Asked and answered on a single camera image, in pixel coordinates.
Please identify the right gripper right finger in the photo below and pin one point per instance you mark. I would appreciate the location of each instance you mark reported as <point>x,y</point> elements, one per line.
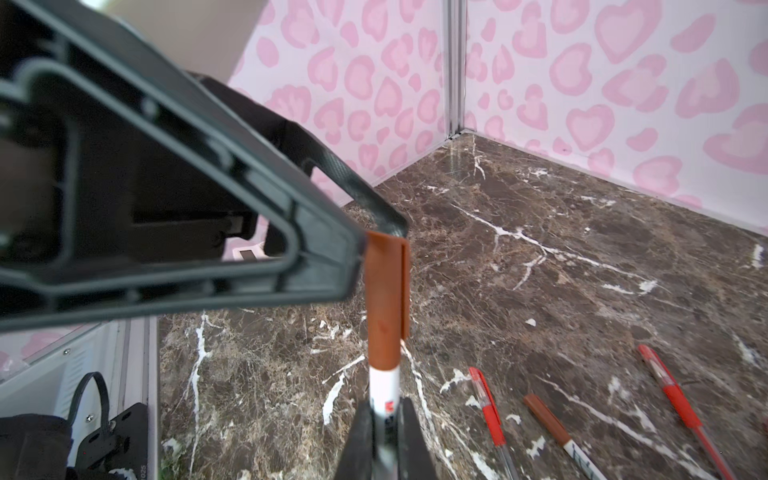
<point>413,457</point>

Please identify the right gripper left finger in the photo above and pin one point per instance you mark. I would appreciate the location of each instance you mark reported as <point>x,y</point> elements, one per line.
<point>356,460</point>

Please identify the red pen lying alone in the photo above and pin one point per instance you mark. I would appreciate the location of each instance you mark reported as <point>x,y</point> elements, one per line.
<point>493,422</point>

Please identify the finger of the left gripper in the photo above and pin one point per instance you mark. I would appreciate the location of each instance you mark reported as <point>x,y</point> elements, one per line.
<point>122,178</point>
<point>308,153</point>

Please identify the left corner frame post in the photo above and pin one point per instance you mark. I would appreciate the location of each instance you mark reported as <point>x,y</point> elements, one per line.
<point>454,63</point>

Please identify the brown cap marker pen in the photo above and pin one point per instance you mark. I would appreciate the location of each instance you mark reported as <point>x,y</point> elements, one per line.
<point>387,299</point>

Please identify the red pen far left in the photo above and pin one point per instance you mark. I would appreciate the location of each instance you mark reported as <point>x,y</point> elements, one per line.
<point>684,409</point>

